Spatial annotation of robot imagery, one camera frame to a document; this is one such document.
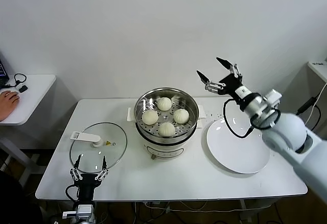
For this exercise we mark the white steamed baozi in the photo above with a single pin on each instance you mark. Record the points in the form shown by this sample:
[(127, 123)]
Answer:
[(166, 129), (164, 104), (181, 115), (150, 117)]

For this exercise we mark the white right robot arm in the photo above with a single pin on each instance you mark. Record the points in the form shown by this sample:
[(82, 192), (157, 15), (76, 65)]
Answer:
[(286, 132)]

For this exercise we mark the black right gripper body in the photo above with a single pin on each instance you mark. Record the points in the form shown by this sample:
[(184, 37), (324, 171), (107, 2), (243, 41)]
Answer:
[(231, 85)]

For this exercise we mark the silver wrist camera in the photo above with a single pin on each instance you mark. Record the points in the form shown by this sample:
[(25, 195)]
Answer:
[(273, 97), (69, 214)]

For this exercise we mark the white electric cooker pot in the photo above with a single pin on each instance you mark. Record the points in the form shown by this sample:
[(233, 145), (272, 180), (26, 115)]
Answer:
[(163, 151)]

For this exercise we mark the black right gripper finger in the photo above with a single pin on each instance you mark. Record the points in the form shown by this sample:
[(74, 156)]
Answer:
[(210, 82), (231, 67)]

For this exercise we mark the stainless steel steamer basket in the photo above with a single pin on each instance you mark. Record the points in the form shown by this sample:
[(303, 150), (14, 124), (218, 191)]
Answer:
[(187, 106)]

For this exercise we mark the person's bare hand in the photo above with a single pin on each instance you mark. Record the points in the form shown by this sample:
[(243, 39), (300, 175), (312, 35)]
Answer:
[(7, 104)]

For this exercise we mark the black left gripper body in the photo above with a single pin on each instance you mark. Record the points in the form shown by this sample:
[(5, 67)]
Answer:
[(87, 184)]

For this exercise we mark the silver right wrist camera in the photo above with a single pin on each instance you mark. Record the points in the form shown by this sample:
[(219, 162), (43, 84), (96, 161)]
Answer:
[(273, 97)]

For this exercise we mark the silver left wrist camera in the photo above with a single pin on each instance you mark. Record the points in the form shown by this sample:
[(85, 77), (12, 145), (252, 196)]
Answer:
[(69, 214)]

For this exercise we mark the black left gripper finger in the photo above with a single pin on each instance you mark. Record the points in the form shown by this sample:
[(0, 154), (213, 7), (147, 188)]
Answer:
[(103, 168), (76, 166)]

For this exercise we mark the small black device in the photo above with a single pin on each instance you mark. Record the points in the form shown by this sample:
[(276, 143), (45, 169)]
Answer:
[(23, 89)]

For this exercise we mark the white round plate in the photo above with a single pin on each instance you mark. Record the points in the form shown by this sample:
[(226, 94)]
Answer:
[(237, 152)]

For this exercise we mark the white power strip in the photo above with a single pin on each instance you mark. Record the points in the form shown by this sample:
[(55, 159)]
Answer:
[(153, 203)]

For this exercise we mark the black laptop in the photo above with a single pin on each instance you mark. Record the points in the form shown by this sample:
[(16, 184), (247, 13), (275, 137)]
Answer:
[(3, 73)]

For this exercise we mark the white side table rounded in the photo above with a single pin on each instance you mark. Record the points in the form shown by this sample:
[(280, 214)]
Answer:
[(38, 91)]

